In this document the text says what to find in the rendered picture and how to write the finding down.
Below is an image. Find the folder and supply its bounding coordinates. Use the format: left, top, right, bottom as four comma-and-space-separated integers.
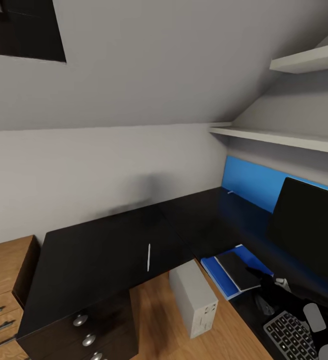
200, 244, 274, 301

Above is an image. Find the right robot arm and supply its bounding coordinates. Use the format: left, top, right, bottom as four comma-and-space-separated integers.
246, 267, 328, 360

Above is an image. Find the notebook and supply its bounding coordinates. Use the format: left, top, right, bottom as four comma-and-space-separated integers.
214, 251, 262, 292

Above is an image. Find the monitor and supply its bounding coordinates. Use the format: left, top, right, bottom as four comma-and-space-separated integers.
265, 176, 328, 304

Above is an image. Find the mouse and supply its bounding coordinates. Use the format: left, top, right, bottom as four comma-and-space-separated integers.
253, 291, 275, 315

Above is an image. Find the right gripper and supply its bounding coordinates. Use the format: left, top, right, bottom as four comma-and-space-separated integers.
246, 267, 292, 311

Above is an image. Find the desktop computer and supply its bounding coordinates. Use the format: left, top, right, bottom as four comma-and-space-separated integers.
169, 259, 219, 339

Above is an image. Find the keyboard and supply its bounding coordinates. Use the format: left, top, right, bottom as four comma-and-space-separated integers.
263, 310, 319, 360

